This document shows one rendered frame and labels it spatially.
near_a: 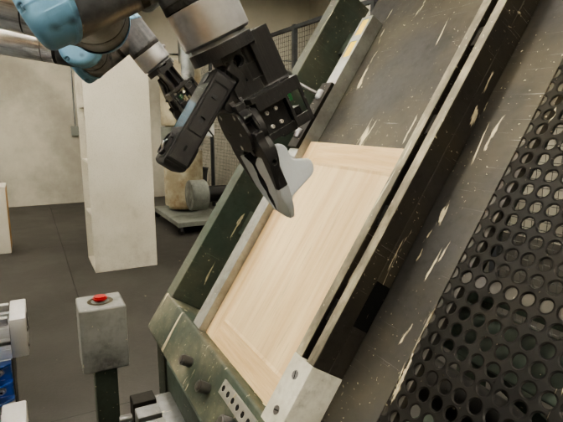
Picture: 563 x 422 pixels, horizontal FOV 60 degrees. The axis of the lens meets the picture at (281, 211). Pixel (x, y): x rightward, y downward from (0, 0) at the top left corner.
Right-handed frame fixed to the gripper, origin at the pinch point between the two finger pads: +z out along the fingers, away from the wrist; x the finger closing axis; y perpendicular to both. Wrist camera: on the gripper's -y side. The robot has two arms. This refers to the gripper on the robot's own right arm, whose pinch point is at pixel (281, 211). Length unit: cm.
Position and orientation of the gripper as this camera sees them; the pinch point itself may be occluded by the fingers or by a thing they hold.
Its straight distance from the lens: 58.3
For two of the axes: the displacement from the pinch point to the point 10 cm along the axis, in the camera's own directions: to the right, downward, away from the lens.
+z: 4.1, 8.3, 3.7
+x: -4.6, -1.6, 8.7
